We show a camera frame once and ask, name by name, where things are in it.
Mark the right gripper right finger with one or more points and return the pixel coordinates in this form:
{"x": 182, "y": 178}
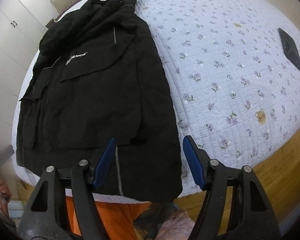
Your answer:
{"x": 235, "y": 205}

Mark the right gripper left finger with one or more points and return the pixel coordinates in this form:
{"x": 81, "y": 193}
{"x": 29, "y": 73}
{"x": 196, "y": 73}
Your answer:
{"x": 46, "y": 215}

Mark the black hooded jacket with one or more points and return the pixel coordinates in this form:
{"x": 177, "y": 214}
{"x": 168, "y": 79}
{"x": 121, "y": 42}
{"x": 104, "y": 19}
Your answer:
{"x": 99, "y": 76}

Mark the person's left hand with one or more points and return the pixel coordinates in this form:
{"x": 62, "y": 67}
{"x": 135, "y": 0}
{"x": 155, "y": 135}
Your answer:
{"x": 5, "y": 197}

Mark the pink slipper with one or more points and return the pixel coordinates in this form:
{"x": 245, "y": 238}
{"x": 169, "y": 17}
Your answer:
{"x": 178, "y": 226}

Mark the person's orange trousers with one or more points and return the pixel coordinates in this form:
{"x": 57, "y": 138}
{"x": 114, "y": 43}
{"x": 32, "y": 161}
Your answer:
{"x": 118, "y": 218}

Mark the floral quilted bed cover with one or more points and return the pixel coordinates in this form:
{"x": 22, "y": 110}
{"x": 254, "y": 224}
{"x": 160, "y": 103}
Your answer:
{"x": 233, "y": 89}

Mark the black flat device on bed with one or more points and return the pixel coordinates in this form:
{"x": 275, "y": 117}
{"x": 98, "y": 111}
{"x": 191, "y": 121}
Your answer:
{"x": 289, "y": 48}

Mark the white wardrobe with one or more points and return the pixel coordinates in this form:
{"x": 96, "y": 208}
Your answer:
{"x": 22, "y": 25}

